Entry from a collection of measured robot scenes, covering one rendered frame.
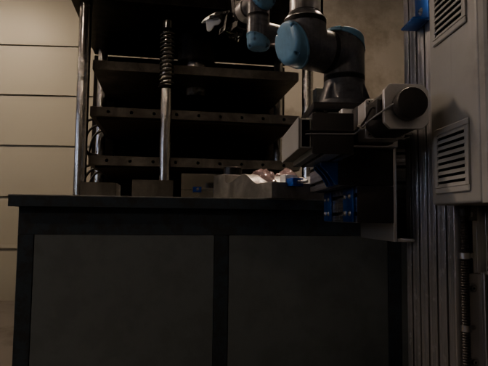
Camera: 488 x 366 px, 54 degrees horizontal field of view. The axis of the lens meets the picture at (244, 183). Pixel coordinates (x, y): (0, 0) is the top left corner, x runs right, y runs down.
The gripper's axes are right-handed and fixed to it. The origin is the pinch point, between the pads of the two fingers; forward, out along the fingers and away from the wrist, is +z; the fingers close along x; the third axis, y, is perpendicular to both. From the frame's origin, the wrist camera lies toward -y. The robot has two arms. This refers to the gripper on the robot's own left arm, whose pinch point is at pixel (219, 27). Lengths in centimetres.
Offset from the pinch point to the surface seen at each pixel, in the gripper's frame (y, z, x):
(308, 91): -5, 42, 73
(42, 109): -17, 291, -37
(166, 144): 35, 69, 9
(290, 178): 56, -27, 22
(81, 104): 23, 80, -33
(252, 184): 58, -12, 17
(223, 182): 56, 14, 17
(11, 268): 124, 300, -36
